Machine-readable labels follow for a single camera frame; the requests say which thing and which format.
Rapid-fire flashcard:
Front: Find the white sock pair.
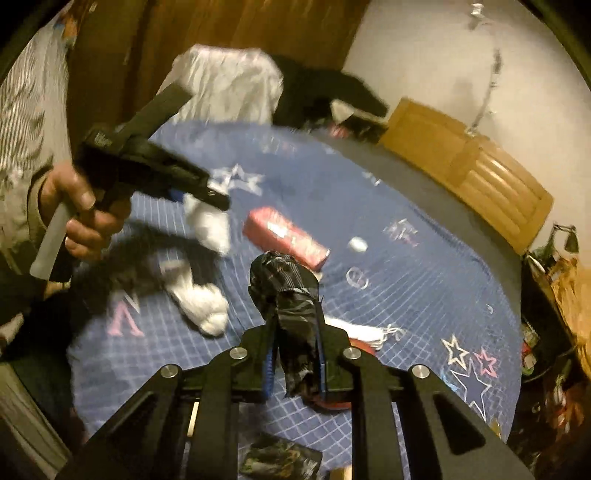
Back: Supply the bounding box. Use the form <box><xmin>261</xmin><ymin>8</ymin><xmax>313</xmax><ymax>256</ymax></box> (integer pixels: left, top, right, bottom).
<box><xmin>159</xmin><ymin>260</ymin><xmax>229</xmax><ymax>338</ymax></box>

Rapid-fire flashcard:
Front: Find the black desk lamp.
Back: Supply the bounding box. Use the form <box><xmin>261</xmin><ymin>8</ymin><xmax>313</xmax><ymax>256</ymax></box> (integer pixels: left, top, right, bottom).
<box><xmin>530</xmin><ymin>223</ymin><xmax>580</xmax><ymax>264</ymax></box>

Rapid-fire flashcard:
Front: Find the clear bubble wrap roll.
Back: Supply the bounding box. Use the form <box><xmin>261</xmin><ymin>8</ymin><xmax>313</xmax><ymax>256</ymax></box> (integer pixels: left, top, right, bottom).
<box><xmin>182</xmin><ymin>193</ymin><xmax>230</xmax><ymax>256</ymax></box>

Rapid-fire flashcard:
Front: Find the dark plaid plastic bag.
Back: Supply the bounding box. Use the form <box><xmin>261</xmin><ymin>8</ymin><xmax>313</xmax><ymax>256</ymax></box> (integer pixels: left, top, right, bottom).
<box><xmin>249</xmin><ymin>251</ymin><xmax>325</xmax><ymax>397</ymax></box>

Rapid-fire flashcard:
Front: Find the wooden wardrobe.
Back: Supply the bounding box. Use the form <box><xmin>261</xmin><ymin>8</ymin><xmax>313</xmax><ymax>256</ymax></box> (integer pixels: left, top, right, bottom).
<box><xmin>67</xmin><ymin>0</ymin><xmax>369</xmax><ymax>145</ymax></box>

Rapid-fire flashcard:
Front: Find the person's left forearm sleeve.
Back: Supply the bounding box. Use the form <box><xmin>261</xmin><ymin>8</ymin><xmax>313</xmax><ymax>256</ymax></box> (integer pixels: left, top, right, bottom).
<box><xmin>0</xmin><ymin>165</ymin><xmax>56</xmax><ymax>324</ymax></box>

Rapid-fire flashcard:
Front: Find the person's left hand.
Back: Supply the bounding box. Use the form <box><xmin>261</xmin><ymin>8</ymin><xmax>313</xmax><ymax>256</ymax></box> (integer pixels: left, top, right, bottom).
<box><xmin>38</xmin><ymin>162</ymin><xmax>131</xmax><ymax>262</ymax></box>

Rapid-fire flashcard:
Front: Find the white bottle cap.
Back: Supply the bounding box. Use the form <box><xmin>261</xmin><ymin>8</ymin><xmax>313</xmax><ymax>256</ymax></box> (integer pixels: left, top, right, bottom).
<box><xmin>348</xmin><ymin>237</ymin><xmax>368</xmax><ymax>253</ymax></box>

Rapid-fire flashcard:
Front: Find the black clothes pile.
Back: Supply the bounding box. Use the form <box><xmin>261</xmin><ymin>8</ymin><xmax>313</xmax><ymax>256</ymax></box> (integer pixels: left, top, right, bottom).
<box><xmin>271</xmin><ymin>55</ymin><xmax>389</xmax><ymax>129</ymax></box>

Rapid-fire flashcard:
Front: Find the white crumpled cloth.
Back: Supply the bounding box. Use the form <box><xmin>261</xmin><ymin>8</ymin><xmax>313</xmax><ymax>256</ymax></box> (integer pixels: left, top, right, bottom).
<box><xmin>160</xmin><ymin>44</ymin><xmax>283</xmax><ymax>124</ymax></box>

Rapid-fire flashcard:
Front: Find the white printed plastic bag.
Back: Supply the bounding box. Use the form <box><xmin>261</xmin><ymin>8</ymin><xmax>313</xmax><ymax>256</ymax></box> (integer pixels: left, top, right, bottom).
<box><xmin>325</xmin><ymin>316</ymin><xmax>406</xmax><ymax>351</ymax></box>

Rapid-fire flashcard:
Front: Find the blue star-pattern bedspread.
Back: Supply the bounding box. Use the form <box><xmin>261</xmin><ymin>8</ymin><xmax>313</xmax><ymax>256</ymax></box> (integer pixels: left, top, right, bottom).
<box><xmin>73</xmin><ymin>121</ymin><xmax>521</xmax><ymax>479</ymax></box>

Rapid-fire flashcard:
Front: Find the wooden bed headboard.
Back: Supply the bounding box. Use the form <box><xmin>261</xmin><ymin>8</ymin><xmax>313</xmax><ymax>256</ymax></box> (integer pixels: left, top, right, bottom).
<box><xmin>380</xmin><ymin>97</ymin><xmax>554</xmax><ymax>255</ymax></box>

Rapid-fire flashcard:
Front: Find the black snack wrapper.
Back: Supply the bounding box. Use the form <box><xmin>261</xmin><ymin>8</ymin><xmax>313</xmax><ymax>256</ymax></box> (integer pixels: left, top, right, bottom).
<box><xmin>238</xmin><ymin>433</ymin><xmax>322</xmax><ymax>480</ymax></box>

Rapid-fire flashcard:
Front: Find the overhead lamp pole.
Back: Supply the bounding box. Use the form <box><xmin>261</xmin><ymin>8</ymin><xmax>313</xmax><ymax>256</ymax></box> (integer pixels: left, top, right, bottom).
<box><xmin>464</xmin><ymin>0</ymin><xmax>505</xmax><ymax>137</ymax></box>

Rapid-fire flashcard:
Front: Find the dark side desk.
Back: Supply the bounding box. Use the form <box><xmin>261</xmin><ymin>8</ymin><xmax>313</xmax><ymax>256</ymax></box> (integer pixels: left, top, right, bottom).
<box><xmin>508</xmin><ymin>256</ymin><xmax>590</xmax><ymax>479</ymax></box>

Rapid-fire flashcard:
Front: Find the red tissue pack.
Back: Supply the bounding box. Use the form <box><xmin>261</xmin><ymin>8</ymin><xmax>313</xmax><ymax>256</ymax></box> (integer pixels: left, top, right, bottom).
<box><xmin>242</xmin><ymin>207</ymin><xmax>331</xmax><ymax>272</ymax></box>

